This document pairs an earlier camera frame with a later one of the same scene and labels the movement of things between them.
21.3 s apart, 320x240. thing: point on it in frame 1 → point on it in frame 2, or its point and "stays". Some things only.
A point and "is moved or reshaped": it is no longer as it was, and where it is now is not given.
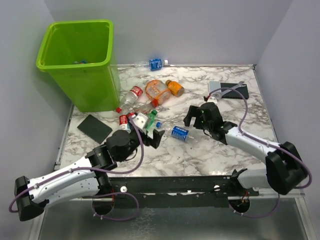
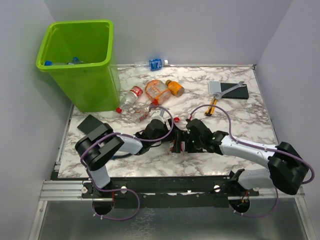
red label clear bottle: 130,99 stays
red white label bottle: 123,123 → 182,125
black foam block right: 234,95 stays
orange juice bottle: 175,88 stays
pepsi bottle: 181,133 is moved or reshaped
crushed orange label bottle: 157,91 stays
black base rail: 203,191 stays
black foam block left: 94,129 stays
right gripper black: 194,111 → 188,148
